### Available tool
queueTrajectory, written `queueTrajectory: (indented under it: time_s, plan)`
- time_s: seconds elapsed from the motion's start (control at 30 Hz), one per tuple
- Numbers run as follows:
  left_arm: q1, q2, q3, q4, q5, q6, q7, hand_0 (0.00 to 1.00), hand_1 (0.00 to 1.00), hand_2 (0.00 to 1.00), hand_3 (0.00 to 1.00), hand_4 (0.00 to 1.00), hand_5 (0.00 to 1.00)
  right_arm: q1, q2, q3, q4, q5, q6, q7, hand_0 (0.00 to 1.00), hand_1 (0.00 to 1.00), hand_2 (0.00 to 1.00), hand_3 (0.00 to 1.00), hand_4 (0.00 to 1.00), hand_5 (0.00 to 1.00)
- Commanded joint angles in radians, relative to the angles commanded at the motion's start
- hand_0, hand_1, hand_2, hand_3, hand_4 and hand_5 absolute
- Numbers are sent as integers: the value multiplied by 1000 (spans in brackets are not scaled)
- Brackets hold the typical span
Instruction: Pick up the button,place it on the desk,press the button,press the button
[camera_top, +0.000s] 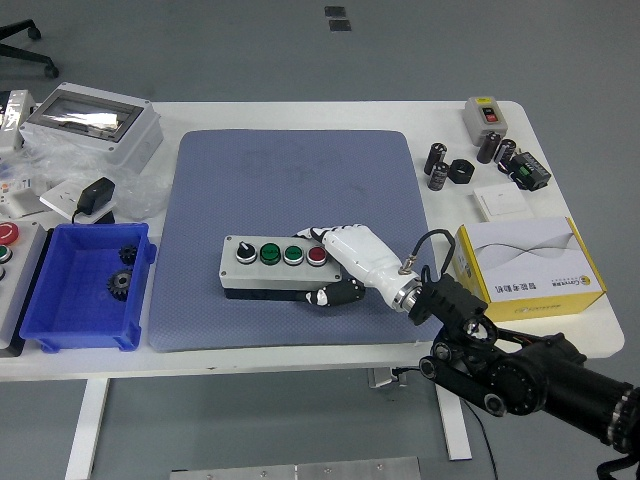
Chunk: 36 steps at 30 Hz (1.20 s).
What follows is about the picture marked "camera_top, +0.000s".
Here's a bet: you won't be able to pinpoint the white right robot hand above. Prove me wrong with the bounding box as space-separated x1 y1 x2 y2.
292 224 419 307

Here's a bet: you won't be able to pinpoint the grey four-button control box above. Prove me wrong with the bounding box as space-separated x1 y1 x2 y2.
218 234 346 302

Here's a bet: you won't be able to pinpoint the grey emergency-stop button station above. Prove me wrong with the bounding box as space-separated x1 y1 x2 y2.
0 219 54 357

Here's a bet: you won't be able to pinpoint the black cylindrical capacitor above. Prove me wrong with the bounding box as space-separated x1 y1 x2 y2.
476 129 503 165
423 141 448 176
493 138 518 171
427 160 450 192

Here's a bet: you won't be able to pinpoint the black hexagonal nut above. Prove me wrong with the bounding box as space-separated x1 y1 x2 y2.
447 158 475 185

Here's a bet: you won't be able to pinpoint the blue-grey table mat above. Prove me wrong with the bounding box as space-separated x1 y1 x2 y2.
148 128 444 354

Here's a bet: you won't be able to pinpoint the yellow and white cardboard box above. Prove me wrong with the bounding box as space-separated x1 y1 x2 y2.
448 216 608 323

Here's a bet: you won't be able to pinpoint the black module with green terminal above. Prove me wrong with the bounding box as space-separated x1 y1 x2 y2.
507 151 552 192

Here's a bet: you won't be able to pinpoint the white table leg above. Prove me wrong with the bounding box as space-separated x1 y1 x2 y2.
435 387 474 462
64 378 110 480

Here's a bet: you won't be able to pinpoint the silver metal plate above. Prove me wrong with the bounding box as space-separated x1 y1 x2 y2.
169 455 421 480

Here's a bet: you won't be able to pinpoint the clear plastic bag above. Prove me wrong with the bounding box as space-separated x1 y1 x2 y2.
0 134 171 221

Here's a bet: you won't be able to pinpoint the large black bevel gear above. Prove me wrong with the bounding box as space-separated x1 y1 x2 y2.
106 268 135 303

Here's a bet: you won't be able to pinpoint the black power adapter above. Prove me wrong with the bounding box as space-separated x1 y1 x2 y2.
71 176 117 225

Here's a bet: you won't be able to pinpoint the blue plastic bin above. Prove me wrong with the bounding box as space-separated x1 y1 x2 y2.
18 222 158 354

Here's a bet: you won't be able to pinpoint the small white packaging box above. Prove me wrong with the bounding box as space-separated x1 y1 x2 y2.
0 177 51 219

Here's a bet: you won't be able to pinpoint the white electrical device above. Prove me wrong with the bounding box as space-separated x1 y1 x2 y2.
0 89 37 154

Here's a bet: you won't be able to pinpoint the black office chair base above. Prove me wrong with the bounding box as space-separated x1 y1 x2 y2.
0 18 60 80

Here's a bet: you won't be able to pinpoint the grey under-table bracket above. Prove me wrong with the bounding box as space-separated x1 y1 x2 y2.
368 368 409 389

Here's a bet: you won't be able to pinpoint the white wall switch plate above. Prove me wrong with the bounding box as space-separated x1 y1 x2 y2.
471 183 534 223

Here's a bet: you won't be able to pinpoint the grey red-black push-button switch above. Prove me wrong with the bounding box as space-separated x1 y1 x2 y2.
462 95 515 147

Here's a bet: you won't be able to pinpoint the thin black cable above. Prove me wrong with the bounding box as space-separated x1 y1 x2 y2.
393 367 500 480

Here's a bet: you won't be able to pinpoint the grey enclosure with clear lid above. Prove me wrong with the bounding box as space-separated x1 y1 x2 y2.
19 82 165 175

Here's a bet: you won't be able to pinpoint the white wall socket plate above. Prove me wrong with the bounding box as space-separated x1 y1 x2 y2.
39 179 116 225

